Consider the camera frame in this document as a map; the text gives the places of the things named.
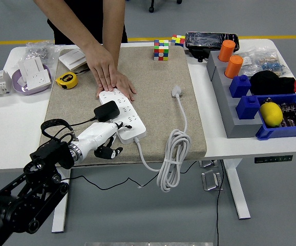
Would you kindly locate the white wall socket plate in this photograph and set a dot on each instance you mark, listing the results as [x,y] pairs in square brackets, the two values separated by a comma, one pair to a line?
[36,79]

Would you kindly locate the blue plastic bin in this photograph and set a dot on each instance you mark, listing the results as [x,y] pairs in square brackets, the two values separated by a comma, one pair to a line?
[283,132]

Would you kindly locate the plastic bag of screws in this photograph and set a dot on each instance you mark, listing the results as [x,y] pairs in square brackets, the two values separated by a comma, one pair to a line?
[39,51]

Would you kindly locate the orange cylinder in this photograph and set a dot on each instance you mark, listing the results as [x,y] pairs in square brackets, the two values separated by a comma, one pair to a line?
[233,67]
[227,51]

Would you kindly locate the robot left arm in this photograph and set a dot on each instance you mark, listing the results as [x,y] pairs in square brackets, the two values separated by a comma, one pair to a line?
[22,202]

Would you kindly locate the black table control panel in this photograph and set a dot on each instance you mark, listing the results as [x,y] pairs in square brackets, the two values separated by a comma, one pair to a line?
[273,159]

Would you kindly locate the grey stepped block holder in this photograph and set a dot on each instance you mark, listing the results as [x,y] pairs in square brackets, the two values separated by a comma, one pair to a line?
[224,102]

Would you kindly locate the yellow lemon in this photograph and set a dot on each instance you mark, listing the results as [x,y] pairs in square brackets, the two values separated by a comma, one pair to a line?
[271,114]

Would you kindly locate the white wall switch panel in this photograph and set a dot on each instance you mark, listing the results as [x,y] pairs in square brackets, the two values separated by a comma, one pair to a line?
[72,59]

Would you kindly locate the black pouch with red end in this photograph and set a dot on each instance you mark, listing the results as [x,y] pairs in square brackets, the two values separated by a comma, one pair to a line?
[268,83]

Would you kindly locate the person's right hand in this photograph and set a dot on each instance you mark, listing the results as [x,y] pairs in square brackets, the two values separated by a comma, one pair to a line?
[103,69]

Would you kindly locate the person's left forearm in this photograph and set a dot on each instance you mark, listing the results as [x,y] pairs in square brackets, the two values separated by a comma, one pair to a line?
[114,25]

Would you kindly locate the person's right forearm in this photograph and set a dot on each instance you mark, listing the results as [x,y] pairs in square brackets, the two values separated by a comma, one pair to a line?
[66,24]

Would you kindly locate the person's torso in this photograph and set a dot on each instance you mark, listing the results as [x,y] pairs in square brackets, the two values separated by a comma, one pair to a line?
[94,15]

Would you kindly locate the yellow tape measure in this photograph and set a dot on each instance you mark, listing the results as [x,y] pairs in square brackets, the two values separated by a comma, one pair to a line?
[67,80]

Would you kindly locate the grey-brown mat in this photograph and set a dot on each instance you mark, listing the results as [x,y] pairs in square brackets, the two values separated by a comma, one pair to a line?
[158,115]

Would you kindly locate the white blank switch plate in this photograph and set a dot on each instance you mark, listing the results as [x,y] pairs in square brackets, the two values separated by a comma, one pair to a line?
[31,65]

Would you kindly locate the dark capacitors pile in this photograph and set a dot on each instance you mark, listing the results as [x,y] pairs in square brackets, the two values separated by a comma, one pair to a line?
[294,115]

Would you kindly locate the silver metal bracket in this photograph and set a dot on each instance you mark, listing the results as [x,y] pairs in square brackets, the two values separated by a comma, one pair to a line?
[208,164]
[210,180]

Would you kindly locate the purple bowl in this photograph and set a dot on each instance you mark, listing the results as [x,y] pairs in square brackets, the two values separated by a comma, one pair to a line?
[18,88]

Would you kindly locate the black plug adapter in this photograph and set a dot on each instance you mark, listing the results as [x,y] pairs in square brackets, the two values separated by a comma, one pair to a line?
[107,110]

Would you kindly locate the black plastic-wrapped box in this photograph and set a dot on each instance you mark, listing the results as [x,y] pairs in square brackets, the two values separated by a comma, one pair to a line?
[204,41]

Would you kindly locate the blue block with knob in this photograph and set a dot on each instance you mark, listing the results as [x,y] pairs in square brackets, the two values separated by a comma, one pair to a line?
[248,109]
[240,87]

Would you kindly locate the black office chair base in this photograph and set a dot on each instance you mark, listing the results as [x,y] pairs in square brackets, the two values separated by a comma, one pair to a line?
[151,9]

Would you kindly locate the white power strip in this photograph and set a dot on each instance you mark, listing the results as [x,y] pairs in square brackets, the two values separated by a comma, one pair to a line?
[137,133]

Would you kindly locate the colourful puzzle cube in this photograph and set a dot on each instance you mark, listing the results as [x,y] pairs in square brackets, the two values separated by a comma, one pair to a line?
[178,41]
[161,51]

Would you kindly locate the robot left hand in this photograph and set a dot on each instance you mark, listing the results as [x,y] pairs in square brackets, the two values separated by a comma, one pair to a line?
[94,134]

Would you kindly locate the person's left hand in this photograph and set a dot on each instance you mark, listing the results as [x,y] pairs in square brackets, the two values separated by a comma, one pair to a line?
[126,85]

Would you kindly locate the clear bags of components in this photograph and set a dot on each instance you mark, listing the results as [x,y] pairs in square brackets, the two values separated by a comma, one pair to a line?
[263,61]

